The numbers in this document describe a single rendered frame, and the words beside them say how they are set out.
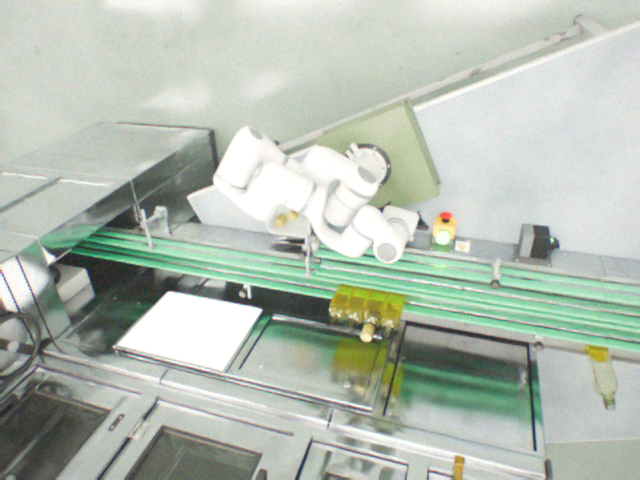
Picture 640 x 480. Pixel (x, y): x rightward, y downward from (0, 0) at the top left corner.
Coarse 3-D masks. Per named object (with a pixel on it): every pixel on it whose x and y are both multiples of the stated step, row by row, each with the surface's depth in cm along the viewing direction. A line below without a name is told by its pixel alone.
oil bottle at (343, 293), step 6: (342, 288) 158; (348, 288) 158; (336, 294) 156; (342, 294) 156; (348, 294) 155; (336, 300) 153; (342, 300) 153; (348, 300) 153; (330, 306) 151; (336, 306) 151; (342, 306) 150; (330, 312) 151; (336, 312) 150; (342, 312) 150; (342, 318) 151
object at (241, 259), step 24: (96, 240) 188; (120, 240) 188; (144, 240) 187; (168, 240) 186; (240, 264) 170; (264, 264) 170; (288, 264) 170; (312, 264) 169; (384, 288) 155; (528, 312) 143
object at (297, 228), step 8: (280, 208) 176; (288, 208) 175; (304, 216) 174; (272, 224) 175; (288, 224) 176; (296, 224) 176; (304, 224) 176; (272, 232) 174; (280, 232) 173; (288, 232) 172; (296, 232) 172; (304, 232) 172
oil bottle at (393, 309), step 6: (390, 294) 155; (396, 294) 155; (402, 294) 155; (390, 300) 152; (396, 300) 152; (402, 300) 152; (390, 306) 150; (396, 306) 150; (402, 306) 151; (384, 312) 147; (390, 312) 147; (396, 312) 147; (384, 318) 146; (390, 318) 145; (396, 318) 145; (384, 324) 146; (396, 324) 145
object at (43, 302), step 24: (0, 240) 153; (24, 240) 153; (0, 264) 142; (24, 264) 151; (0, 288) 143; (24, 288) 152; (48, 288) 161; (0, 312) 147; (24, 312) 153; (48, 312) 162; (48, 336) 164; (24, 360) 155; (0, 384) 148
